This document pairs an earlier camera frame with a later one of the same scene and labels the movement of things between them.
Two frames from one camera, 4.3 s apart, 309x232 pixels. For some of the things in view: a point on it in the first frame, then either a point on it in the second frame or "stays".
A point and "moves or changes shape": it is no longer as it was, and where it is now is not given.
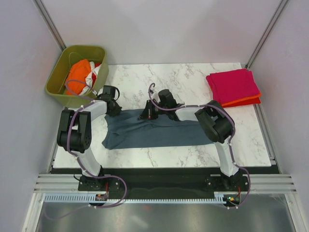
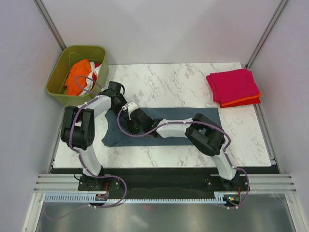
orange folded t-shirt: [256, 96] stays
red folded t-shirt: [254, 100] stays
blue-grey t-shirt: [125, 130] moves or changes shape
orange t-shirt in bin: [76, 79] stays
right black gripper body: [153, 111] to [132, 127]
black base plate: [114, 181] stays
